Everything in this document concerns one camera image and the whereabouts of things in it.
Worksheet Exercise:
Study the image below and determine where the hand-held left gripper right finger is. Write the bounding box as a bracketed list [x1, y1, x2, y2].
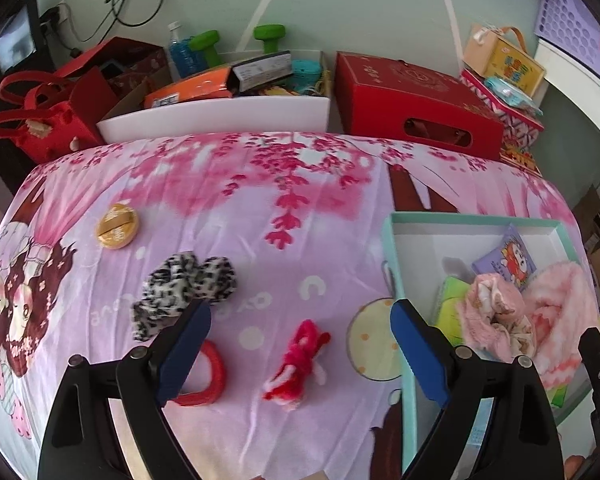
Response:
[390, 299, 566, 480]

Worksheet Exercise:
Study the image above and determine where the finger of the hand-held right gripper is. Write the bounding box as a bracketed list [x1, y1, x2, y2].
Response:
[577, 326, 600, 423]

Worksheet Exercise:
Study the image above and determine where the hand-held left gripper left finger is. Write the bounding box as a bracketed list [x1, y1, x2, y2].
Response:
[37, 299, 212, 480]

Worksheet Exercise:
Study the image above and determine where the red hair ring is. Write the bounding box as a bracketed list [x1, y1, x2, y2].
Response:
[172, 340, 227, 407]

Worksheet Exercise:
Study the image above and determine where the yellow green sponge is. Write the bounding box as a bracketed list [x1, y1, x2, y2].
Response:
[434, 276, 473, 342]

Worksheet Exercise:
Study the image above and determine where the leopard print scrunchie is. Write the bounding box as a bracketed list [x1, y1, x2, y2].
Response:
[131, 255, 238, 343]

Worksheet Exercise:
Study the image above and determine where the pink white fluffy towel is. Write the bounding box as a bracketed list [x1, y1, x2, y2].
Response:
[522, 262, 598, 391]

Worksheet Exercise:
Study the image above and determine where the pink fluffy scrunchie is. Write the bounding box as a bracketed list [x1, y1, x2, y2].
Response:
[455, 274, 537, 363]

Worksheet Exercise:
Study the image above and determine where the teal cardboard box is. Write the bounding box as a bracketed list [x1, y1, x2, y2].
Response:
[381, 211, 598, 476]

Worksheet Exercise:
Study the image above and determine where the red pink fluffy hair tie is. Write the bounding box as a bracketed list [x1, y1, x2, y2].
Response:
[262, 319, 331, 411]

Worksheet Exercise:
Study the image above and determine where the purple wet wipes packet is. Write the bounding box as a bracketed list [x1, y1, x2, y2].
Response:
[471, 224, 537, 293]

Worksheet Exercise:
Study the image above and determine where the round yellow compact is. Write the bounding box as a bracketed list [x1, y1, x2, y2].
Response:
[96, 202, 140, 250]

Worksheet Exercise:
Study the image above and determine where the person's right hand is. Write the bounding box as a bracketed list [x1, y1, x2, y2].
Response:
[562, 454, 588, 480]

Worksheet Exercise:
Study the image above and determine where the printed cartoon blanket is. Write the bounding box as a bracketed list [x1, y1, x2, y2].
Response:
[0, 130, 598, 480]

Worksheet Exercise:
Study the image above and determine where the yellow red packet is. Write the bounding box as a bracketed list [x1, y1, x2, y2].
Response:
[500, 145, 543, 177]

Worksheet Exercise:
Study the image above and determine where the white storage box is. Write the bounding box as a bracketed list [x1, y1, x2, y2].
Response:
[97, 49, 331, 143]

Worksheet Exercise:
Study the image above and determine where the red patterned box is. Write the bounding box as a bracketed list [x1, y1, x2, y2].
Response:
[460, 70, 546, 153]

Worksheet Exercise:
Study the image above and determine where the red gift box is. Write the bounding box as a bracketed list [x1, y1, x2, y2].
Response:
[335, 51, 505, 161]

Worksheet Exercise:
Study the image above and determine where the red felt handbag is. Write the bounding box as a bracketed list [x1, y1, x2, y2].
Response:
[0, 71, 106, 163]

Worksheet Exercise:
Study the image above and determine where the orange long box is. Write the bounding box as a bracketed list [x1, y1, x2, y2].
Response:
[144, 67, 236, 109]

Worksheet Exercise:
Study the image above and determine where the teal plastic packet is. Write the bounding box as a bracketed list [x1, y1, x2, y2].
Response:
[484, 77, 537, 111]

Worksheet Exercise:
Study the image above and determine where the black white carton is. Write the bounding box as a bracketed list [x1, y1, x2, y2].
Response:
[230, 52, 293, 93]

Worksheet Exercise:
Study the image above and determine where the blue liquid bottle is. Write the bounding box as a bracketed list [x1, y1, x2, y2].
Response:
[167, 21, 193, 81]

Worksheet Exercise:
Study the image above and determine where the teal small toy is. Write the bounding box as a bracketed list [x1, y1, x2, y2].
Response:
[291, 59, 326, 92]

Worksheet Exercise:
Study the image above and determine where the white shelf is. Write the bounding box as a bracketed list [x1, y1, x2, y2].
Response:
[534, 35, 600, 161]

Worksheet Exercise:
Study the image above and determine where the red cardboard box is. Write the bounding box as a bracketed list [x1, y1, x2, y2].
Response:
[55, 36, 173, 126]

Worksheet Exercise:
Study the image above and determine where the green dumbbell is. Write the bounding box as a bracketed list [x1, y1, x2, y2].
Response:
[189, 30, 226, 67]
[253, 24, 281, 56]

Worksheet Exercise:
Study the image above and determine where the purple perforated basket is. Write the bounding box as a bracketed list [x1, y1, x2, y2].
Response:
[537, 0, 600, 68]

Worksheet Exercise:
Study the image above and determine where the small black monitor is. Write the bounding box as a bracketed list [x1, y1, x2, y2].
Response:
[0, 2, 41, 73]

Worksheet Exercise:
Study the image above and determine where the beige carton with handle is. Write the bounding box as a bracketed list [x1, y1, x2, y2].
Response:
[462, 24, 547, 98]

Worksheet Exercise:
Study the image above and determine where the white wall socket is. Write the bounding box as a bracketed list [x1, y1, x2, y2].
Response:
[44, 4, 77, 36]

